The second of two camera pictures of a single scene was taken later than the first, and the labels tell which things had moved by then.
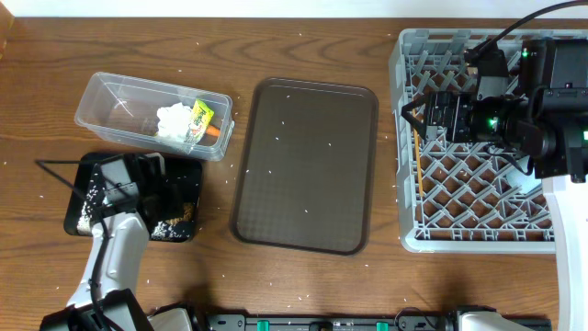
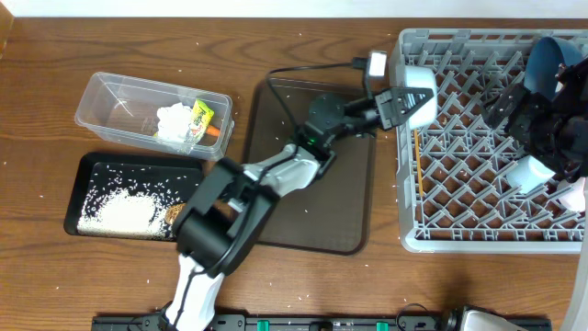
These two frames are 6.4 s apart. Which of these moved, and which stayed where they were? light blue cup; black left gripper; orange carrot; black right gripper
Moved: black right gripper; black left gripper
Stayed: light blue cup; orange carrot
